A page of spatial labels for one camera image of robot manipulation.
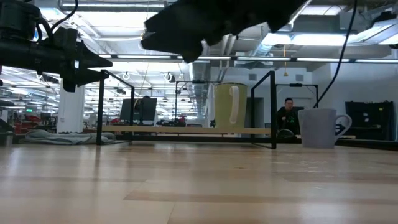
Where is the white mug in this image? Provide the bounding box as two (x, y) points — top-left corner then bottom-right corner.
(213, 82), (249, 130)

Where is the grey folded cloth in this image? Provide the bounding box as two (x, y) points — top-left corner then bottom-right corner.
(19, 129), (116, 146)

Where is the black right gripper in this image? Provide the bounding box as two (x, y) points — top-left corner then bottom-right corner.
(141, 0), (243, 63)

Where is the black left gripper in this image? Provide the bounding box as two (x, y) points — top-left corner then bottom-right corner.
(37, 26), (113, 93)

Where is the white pillar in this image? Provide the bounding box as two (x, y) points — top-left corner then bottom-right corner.
(57, 77), (86, 134)

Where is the blue-grey mug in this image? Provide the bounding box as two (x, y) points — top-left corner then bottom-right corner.
(297, 108), (353, 149)

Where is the black cabinet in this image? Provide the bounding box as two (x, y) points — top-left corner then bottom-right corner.
(345, 100), (395, 141)

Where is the dark background monitor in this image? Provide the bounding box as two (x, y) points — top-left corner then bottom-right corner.
(119, 96), (158, 125)

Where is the wooden shelf black metal frame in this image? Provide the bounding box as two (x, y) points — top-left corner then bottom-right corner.
(96, 70), (277, 149)

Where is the black aluminium table frame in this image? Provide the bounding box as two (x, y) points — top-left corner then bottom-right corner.
(114, 134), (398, 152)

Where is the person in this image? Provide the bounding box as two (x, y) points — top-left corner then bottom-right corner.
(275, 97), (302, 136)

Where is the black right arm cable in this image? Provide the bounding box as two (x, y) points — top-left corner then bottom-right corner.
(313, 0), (358, 109)

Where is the ceiling light strip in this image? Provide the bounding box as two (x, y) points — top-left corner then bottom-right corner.
(98, 54), (398, 63)

